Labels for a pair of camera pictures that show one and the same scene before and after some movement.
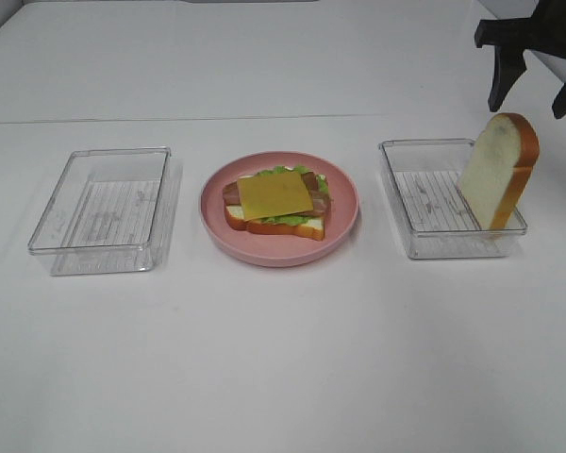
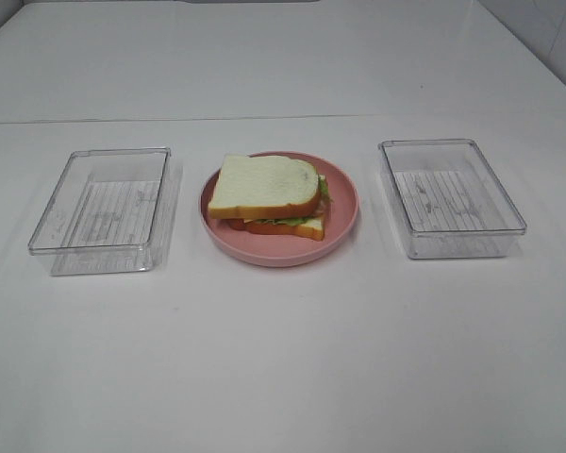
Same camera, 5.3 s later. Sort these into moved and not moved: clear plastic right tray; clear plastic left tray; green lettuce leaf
Moved: green lettuce leaf
Not moved: clear plastic left tray; clear plastic right tray
